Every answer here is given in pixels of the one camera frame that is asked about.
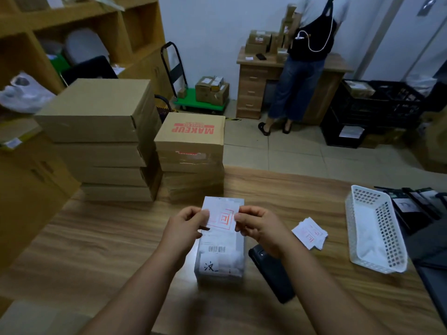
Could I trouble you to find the person's right hand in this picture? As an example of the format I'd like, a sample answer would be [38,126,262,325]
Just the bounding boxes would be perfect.
[234,205,295,261]

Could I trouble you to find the person's left hand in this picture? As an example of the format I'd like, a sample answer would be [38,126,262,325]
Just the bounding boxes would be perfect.
[159,205,211,273]

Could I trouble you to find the stack of white stickers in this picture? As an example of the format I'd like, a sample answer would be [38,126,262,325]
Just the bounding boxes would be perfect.
[291,216,329,251]

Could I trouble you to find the black handheld scanner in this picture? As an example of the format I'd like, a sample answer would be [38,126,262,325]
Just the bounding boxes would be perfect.
[248,244,297,305]

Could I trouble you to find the red stamped white sticker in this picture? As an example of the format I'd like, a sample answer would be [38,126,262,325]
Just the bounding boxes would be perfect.
[202,197,242,231]

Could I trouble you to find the red printed cardboard box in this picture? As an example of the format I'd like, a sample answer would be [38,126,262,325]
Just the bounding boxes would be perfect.
[153,112,227,173]

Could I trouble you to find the person's left forearm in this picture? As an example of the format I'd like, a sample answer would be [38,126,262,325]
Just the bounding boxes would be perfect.
[78,253,182,335]

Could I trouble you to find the person's right forearm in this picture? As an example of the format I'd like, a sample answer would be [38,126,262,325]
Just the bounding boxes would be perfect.
[281,240,388,335]

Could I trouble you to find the medium taped cardboard box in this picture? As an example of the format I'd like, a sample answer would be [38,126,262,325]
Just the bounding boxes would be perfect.
[195,83,230,107]

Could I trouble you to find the stack of large cardboard boxes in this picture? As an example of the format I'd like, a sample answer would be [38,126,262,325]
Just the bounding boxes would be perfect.
[0,0,174,308]

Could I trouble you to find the large wrapped cardboard box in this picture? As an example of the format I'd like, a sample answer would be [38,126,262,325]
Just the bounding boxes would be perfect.
[410,107,447,173]

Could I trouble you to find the stack of small cardboard boxes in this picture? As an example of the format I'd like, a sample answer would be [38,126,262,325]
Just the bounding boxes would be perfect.
[244,3,298,63]

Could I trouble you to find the white perforated plastic tray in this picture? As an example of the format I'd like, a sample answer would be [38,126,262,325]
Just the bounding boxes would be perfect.
[345,184,408,275]

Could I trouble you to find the black plastic crates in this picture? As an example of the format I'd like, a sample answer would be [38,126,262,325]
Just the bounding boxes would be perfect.
[320,107,367,149]

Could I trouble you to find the green platform trolley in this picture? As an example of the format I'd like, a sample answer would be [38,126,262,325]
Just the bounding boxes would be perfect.
[160,41,230,115]

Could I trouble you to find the wooden drawer desk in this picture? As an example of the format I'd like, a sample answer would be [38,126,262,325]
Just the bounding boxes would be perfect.
[236,46,354,126]

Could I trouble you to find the black scanners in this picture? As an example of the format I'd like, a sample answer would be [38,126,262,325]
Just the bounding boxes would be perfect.
[387,191,428,234]

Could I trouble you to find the black plastic crate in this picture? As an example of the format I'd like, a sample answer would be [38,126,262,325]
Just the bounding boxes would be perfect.
[330,79,385,129]
[373,80,425,129]

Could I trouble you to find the black flat device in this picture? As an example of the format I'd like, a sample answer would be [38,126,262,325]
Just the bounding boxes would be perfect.
[401,187,440,220]
[417,187,447,210]

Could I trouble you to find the dark metal shelf rack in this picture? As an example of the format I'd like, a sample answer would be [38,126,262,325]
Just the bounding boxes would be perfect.
[405,219,447,328]
[424,59,447,112]

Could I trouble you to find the black office chair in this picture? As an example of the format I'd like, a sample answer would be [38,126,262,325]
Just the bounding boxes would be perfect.
[60,55,172,122]

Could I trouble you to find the flat brown parcel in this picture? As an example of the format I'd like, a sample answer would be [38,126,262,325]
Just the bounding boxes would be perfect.
[0,116,42,150]

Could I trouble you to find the knotted white plastic bag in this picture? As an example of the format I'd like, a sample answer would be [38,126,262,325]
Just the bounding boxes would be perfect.
[0,72,56,114]

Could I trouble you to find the small green packet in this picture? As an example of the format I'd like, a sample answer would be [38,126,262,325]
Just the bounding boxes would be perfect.
[47,54,70,74]

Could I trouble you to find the grey soft parcel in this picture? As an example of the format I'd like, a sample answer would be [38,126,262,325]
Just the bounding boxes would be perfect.
[62,27,111,66]

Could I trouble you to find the white standing air conditioner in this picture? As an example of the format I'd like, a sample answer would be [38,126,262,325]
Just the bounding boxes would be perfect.
[363,0,447,82]

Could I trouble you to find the crumpled white bag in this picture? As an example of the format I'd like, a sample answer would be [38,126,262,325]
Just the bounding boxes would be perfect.
[92,0,125,12]

